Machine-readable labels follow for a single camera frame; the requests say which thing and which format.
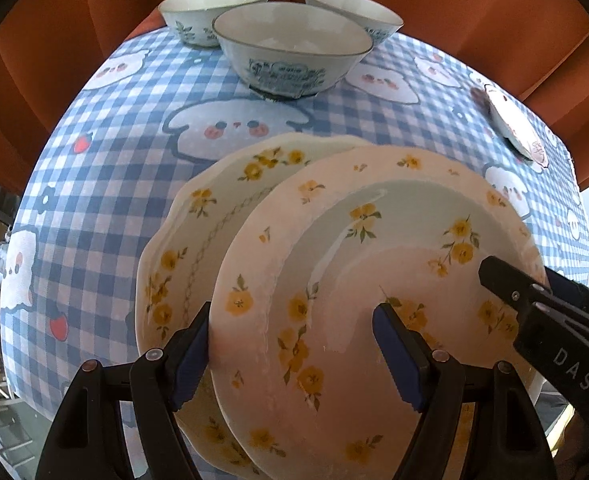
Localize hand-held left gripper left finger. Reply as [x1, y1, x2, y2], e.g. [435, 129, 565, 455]
[35, 301, 212, 480]

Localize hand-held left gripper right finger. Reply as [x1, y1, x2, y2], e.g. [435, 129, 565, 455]
[372, 301, 560, 480]

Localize scalloped yellow flower plate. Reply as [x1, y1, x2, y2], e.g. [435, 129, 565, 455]
[134, 133, 370, 480]

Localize blue checkered cartoon tablecloth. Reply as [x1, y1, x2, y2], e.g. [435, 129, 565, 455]
[0, 15, 589, 480]

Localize round yellow flower plate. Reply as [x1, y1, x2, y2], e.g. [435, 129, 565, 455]
[208, 146, 548, 480]

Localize white plate with red pattern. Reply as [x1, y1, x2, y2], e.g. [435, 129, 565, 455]
[483, 85, 550, 170]

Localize white bowl with blue pattern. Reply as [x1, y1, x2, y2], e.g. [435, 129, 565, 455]
[158, 0, 271, 50]
[211, 2, 374, 101]
[303, 0, 404, 46]

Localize orange curtain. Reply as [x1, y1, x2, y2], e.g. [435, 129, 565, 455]
[0, 0, 589, 198]

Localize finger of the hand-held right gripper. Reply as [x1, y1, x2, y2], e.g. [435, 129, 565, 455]
[545, 266, 589, 313]
[479, 255, 551, 317]

